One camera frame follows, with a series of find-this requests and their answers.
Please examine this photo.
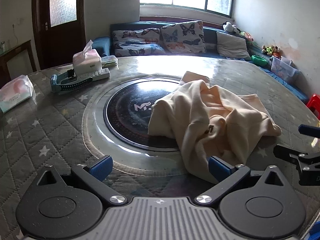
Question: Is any butterfly print cushion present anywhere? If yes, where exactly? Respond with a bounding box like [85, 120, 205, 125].
[112, 28, 161, 45]
[160, 20, 206, 53]
[114, 42, 166, 57]

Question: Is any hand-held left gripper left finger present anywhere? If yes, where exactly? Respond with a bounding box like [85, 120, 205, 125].
[34, 155, 127, 206]

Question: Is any blue sofa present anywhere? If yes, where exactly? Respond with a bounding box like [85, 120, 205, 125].
[92, 21, 309, 103]

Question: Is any grey cushion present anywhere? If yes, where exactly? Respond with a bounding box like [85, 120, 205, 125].
[216, 31, 251, 60]

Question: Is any dark wooden door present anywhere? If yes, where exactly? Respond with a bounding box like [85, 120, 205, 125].
[32, 0, 87, 69]

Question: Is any panda plush toy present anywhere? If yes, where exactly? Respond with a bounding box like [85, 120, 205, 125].
[222, 21, 237, 33]

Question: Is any clear plastic storage box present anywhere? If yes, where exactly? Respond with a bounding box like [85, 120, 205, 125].
[270, 56, 302, 84]

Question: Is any pink and green plush toy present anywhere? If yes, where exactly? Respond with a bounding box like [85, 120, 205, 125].
[240, 29, 254, 42]

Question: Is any green bowl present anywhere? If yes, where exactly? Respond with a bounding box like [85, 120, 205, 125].
[251, 54, 268, 65]

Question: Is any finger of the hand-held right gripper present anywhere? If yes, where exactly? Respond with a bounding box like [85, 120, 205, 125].
[273, 144, 320, 165]
[298, 124, 320, 138]

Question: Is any red plastic stool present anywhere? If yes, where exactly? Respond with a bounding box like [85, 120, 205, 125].
[306, 94, 320, 119]

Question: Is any dark wooden sideboard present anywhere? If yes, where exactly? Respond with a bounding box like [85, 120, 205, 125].
[0, 39, 37, 80]

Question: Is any teal and black gadget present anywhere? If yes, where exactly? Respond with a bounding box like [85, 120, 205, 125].
[51, 69, 93, 95]

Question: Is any cream garment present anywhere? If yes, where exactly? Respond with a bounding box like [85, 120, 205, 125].
[148, 71, 282, 184]

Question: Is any black round cooktop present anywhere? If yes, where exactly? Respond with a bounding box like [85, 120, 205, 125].
[103, 78, 187, 153]

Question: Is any white remote control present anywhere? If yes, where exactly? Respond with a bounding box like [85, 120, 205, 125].
[75, 69, 110, 82]

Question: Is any pink and white tissue box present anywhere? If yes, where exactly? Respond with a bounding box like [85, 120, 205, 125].
[72, 40, 102, 77]

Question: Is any soft pink tissue pack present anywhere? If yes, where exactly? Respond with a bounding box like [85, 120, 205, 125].
[0, 75, 34, 113]

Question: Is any pile of small plush toys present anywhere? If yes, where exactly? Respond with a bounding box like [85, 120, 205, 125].
[262, 44, 282, 58]

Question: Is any small clear lidded box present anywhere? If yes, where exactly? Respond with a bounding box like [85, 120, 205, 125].
[101, 56, 118, 68]

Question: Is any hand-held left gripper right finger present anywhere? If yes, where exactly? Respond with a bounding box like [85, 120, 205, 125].
[195, 156, 288, 205]

